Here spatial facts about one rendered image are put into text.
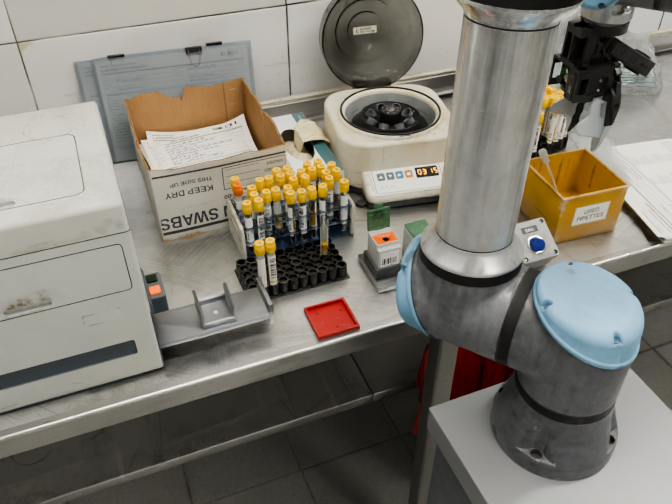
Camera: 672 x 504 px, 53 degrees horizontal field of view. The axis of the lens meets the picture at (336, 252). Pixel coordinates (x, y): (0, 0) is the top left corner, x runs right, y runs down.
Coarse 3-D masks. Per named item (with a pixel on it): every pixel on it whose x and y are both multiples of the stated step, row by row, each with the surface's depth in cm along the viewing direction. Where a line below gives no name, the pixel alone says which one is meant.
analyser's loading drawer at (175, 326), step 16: (224, 288) 101; (256, 288) 105; (192, 304) 102; (208, 304) 102; (224, 304) 102; (240, 304) 102; (256, 304) 102; (272, 304) 99; (160, 320) 100; (176, 320) 100; (192, 320) 100; (208, 320) 100; (224, 320) 98; (240, 320) 100; (256, 320) 100; (272, 320) 101; (160, 336) 97; (176, 336) 97; (192, 336) 97
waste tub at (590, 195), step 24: (528, 168) 121; (552, 168) 126; (576, 168) 128; (600, 168) 122; (528, 192) 123; (552, 192) 116; (576, 192) 130; (600, 192) 115; (624, 192) 117; (528, 216) 125; (552, 216) 117; (576, 216) 117; (600, 216) 119
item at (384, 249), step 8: (368, 232) 110; (376, 232) 110; (384, 232) 110; (392, 232) 110; (368, 240) 110; (376, 240) 108; (384, 240) 109; (392, 240) 108; (368, 248) 111; (376, 248) 108; (384, 248) 108; (392, 248) 108; (400, 248) 108; (376, 256) 108; (384, 256) 108; (392, 256) 109; (400, 256) 109; (376, 264) 109; (384, 264) 109; (392, 264) 110
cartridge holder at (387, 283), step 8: (360, 256) 115; (368, 256) 111; (368, 264) 112; (400, 264) 110; (368, 272) 112; (376, 272) 109; (384, 272) 110; (392, 272) 110; (376, 280) 110; (384, 280) 110; (392, 280) 110; (376, 288) 110; (384, 288) 109; (392, 288) 110
